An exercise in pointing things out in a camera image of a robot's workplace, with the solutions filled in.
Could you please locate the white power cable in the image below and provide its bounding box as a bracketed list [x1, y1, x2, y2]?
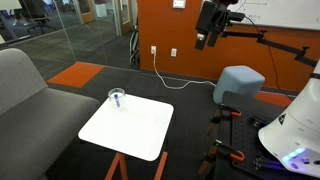
[152, 52, 218, 90]

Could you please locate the orange table leg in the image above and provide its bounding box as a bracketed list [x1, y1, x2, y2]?
[104, 152, 129, 180]
[153, 151, 169, 180]

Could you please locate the blue capped marker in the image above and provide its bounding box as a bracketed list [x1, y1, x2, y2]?
[113, 93, 121, 108]

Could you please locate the striped black white object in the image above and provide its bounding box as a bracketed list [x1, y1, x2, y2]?
[128, 23, 141, 66]

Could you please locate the black office chair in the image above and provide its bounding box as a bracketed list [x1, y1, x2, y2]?
[17, 0, 57, 35]

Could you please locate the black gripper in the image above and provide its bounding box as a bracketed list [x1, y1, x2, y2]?
[194, 0, 232, 51]

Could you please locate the white wall switch plate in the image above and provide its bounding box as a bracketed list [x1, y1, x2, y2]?
[172, 0, 187, 9]

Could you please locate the clear plastic cup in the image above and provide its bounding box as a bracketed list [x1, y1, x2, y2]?
[107, 87, 127, 108]

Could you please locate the light blue ottoman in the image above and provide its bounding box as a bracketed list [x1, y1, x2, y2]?
[212, 65, 266, 105]

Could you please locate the black stereo camera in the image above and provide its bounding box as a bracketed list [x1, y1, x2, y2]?
[228, 12, 246, 23]

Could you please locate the small black bracket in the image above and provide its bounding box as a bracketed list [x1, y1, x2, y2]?
[249, 115, 268, 130]

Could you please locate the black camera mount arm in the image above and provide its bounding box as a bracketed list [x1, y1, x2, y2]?
[219, 20, 319, 68]

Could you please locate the black camera cable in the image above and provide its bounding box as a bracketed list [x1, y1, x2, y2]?
[244, 15, 294, 100]

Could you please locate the whiteboard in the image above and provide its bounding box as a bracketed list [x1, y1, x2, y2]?
[200, 0, 320, 32]

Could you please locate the grey fabric sofa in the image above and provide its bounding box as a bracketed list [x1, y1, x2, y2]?
[0, 47, 101, 180]

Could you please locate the orange black bar clamp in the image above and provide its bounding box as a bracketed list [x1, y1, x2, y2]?
[207, 104, 243, 136]
[197, 139, 246, 176]

